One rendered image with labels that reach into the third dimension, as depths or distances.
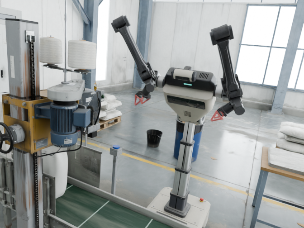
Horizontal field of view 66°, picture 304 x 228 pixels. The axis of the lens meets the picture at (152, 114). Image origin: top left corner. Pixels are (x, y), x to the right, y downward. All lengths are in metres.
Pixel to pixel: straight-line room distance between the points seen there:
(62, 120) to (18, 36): 0.49
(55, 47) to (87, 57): 0.27
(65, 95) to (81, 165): 1.21
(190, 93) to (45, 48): 1.00
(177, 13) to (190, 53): 1.63
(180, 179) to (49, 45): 1.49
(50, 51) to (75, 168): 1.29
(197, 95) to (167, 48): 8.41
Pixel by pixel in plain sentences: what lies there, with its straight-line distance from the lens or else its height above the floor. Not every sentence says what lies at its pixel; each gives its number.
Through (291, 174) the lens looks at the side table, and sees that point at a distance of 2.45.
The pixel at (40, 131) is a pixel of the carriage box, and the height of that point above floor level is 1.14.
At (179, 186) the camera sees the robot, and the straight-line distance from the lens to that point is 2.21.
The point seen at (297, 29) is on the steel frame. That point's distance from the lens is 8.93.
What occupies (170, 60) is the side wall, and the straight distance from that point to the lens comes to 10.00.
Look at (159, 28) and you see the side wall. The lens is 10.30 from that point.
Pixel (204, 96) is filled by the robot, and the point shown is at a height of 1.40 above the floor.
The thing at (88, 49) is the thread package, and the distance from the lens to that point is 1.43.
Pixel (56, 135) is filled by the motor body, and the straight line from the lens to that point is 1.42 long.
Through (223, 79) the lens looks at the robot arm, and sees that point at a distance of 1.52.
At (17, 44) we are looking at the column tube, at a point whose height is 1.63.
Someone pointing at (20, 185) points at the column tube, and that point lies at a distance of 1.74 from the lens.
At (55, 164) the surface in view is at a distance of 2.08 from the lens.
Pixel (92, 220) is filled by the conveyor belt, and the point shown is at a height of 0.38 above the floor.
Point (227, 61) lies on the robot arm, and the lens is 1.36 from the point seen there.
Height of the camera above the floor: 1.67
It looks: 15 degrees down
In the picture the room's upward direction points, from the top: 6 degrees clockwise
